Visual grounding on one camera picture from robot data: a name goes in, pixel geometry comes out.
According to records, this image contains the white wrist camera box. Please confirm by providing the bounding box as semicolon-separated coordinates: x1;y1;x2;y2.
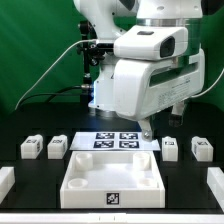
114;25;188;61

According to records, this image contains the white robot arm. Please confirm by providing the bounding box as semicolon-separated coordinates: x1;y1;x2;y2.
73;0;224;141

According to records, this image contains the black cable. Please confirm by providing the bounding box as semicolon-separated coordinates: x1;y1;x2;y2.
16;84;94;109

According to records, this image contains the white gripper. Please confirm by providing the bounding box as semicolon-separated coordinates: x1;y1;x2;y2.
113;49;205;142

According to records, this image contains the white left obstacle block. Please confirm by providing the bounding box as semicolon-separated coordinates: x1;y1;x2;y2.
0;167;15;204

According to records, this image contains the white square table top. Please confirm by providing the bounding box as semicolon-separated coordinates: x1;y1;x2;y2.
60;151;165;209

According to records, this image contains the grey cable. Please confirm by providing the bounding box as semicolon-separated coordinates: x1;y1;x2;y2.
14;38;98;111

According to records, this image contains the white obstacle block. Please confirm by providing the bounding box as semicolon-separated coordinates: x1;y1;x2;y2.
207;167;224;212
0;167;15;204

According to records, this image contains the white right obstacle block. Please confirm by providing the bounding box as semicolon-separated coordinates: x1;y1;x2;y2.
207;167;224;212

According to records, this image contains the black camera stand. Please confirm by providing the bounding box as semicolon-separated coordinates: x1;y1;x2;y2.
77;20;113;102

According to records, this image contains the white sheet with markers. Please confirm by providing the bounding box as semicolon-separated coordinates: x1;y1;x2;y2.
70;132;160;151

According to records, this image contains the white front rail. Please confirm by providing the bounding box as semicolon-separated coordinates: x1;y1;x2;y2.
0;213;224;224

